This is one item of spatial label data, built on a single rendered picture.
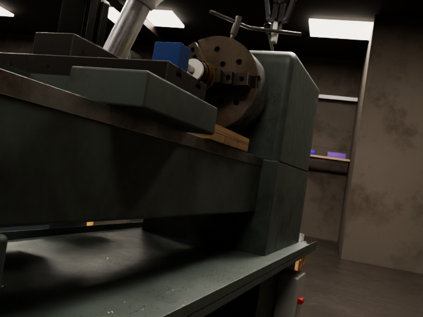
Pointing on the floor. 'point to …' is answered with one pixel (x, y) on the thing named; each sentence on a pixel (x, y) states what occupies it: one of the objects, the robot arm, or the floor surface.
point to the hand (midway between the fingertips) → (275, 33)
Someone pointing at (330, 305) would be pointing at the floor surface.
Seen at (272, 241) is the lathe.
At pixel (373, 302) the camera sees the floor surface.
